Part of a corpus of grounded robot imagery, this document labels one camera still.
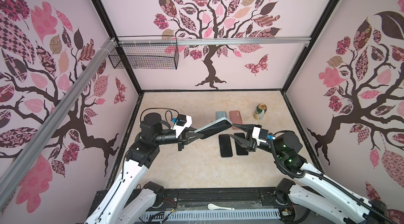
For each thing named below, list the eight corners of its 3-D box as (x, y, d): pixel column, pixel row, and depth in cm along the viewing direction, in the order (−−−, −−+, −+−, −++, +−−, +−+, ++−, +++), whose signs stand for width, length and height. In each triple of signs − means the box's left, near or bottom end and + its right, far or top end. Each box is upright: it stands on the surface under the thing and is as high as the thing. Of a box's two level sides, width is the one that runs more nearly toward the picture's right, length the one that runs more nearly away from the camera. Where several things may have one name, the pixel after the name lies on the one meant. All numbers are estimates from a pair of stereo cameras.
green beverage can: (254, 121, 105) (258, 111, 96) (252, 113, 109) (256, 103, 101) (263, 121, 105) (268, 111, 96) (261, 113, 109) (265, 103, 101)
